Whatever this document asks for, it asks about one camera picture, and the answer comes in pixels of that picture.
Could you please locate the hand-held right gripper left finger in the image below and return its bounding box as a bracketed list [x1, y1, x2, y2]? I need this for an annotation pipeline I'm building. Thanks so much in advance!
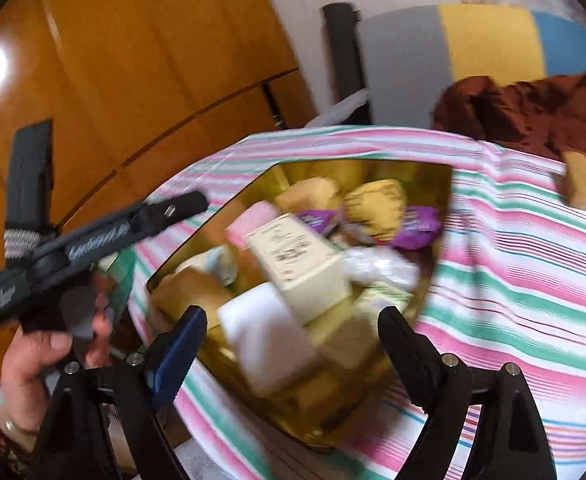
[28, 305, 209, 480]

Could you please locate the clear plastic packet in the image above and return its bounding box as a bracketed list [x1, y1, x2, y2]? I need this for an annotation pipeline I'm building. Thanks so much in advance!
[343, 246, 421, 291]

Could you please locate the grey padded armrest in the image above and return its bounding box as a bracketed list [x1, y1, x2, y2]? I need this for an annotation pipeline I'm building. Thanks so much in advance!
[305, 87, 371, 128]

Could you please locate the yellow round cake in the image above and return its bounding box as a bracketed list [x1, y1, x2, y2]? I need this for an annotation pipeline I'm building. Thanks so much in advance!
[344, 178, 408, 241]

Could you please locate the white sponge block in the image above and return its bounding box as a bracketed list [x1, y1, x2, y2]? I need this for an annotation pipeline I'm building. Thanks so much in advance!
[216, 282, 319, 398]

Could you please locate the pink packet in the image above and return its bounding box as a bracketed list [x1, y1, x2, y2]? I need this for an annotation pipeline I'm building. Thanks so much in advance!
[225, 200, 280, 248]

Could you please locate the purple snack packet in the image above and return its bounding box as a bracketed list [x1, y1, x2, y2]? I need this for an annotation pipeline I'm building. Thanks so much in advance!
[297, 209, 336, 235]
[390, 206, 444, 251]

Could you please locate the wooden cabinet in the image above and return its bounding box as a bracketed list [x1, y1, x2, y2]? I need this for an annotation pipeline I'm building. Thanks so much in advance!
[0, 0, 319, 361]

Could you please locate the green glass side table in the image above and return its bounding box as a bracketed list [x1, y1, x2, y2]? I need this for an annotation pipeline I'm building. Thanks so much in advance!
[98, 250, 136, 311]

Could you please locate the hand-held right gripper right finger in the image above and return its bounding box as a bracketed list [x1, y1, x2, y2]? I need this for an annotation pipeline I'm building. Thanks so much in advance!
[377, 305, 556, 480]

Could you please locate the metal bracelet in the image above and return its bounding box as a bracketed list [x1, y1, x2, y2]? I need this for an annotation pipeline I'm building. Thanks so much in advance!
[0, 417, 38, 438]

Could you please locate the tan sponge block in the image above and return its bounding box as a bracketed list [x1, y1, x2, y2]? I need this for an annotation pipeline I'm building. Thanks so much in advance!
[150, 265, 229, 321]
[275, 176, 344, 213]
[556, 150, 586, 211]

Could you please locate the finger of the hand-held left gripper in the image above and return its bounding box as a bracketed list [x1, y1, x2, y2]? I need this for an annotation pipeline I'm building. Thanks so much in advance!
[132, 190, 210, 240]

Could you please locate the grey yellow blue chair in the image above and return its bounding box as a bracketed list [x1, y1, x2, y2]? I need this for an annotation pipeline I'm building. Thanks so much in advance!
[360, 2, 586, 126]

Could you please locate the cream carton box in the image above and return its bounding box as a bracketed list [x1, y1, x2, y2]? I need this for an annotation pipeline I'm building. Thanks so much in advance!
[245, 212, 354, 323]

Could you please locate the gold tin box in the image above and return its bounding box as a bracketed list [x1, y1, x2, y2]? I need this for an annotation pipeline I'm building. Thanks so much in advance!
[145, 160, 454, 453]

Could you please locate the pale round packet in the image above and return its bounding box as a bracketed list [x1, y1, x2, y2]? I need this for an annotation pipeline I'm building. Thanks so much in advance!
[178, 245, 239, 286]

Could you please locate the striped tablecloth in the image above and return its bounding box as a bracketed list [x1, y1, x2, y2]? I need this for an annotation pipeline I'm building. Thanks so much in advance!
[128, 125, 586, 480]

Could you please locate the dark red jacket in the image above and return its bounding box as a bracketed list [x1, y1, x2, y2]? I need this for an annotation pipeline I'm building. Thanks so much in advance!
[430, 71, 586, 181]

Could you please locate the person's left hand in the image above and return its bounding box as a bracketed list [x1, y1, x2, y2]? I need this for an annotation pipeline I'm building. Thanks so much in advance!
[0, 307, 116, 433]

